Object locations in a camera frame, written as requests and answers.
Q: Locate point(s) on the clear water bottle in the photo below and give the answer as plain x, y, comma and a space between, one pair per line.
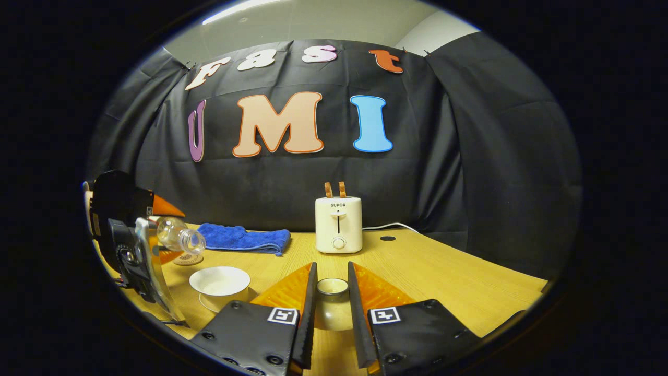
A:
175, 234

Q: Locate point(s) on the cream toaster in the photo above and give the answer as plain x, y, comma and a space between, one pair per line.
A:
339, 230

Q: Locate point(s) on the white teacup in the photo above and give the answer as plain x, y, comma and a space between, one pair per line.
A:
219, 282

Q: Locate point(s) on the round coaster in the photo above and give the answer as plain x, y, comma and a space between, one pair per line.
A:
189, 260

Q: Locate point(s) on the brown bread slice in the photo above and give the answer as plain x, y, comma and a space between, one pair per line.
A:
328, 190
342, 189

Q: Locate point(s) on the beige teacup lid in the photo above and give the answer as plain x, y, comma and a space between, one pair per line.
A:
333, 308

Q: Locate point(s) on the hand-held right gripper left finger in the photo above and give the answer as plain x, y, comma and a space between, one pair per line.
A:
308, 324

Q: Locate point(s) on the ceiling light panel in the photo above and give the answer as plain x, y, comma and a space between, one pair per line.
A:
240, 10

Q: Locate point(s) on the blue towel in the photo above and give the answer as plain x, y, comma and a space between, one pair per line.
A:
240, 237

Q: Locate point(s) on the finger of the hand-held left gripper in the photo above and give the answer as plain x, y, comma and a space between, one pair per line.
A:
164, 209
130, 256

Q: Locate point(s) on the black backdrop cloth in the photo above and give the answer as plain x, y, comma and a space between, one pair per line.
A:
313, 183

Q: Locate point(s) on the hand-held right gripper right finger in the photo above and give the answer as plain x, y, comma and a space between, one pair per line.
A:
360, 324

